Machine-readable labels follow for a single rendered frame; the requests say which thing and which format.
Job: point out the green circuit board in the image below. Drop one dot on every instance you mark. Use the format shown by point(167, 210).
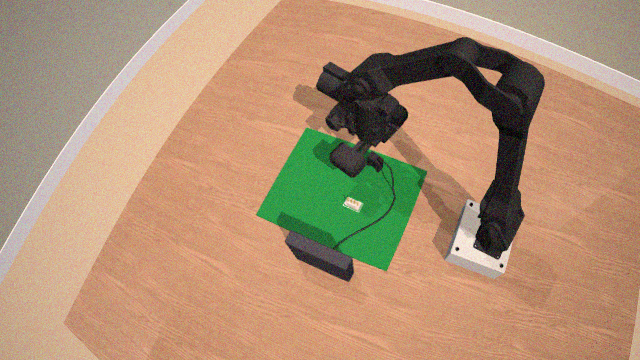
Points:
point(314, 198)

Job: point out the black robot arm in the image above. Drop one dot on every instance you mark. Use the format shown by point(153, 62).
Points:
point(513, 102)

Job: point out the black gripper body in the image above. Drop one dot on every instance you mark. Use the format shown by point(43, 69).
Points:
point(350, 160)

